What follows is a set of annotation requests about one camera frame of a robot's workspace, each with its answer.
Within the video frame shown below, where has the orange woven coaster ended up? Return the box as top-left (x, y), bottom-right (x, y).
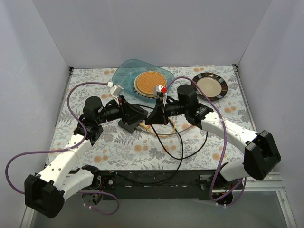
top-left (134, 71), bottom-right (167, 95)

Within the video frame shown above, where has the striped cream bowl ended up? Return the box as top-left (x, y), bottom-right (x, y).
top-left (133, 76), bottom-right (167, 99)

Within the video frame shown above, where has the dark rimmed ceramic plate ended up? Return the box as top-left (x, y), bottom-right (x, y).
top-left (191, 72), bottom-right (228, 101)

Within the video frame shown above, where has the floral table mat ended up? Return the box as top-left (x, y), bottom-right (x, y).
top-left (52, 66), bottom-right (254, 170)

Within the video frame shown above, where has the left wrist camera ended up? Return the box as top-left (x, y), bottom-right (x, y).
top-left (107, 82), bottom-right (123, 105)

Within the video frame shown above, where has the yellow ethernet cable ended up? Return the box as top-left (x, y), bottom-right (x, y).
top-left (139, 118), bottom-right (177, 137)

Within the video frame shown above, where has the grey ethernet cable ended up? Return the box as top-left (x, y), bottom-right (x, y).
top-left (140, 123), bottom-right (198, 133)

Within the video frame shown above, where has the teal plastic container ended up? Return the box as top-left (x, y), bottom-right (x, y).
top-left (112, 59), bottom-right (174, 102)

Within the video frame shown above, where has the aluminium frame rail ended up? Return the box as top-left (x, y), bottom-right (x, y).
top-left (21, 172), bottom-right (296, 228)

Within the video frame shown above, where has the black network switch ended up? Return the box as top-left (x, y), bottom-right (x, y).
top-left (118, 104), bottom-right (148, 133)

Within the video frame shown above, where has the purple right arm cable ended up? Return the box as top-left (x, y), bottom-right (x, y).
top-left (166, 76), bottom-right (247, 207)

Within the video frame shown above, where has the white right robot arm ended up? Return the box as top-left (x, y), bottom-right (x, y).
top-left (145, 85), bottom-right (281, 189)

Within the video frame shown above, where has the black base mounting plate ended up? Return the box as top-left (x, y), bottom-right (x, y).
top-left (75, 169), bottom-right (244, 201)

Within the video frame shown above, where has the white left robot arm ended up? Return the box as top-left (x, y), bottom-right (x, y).
top-left (24, 95), bottom-right (148, 219)

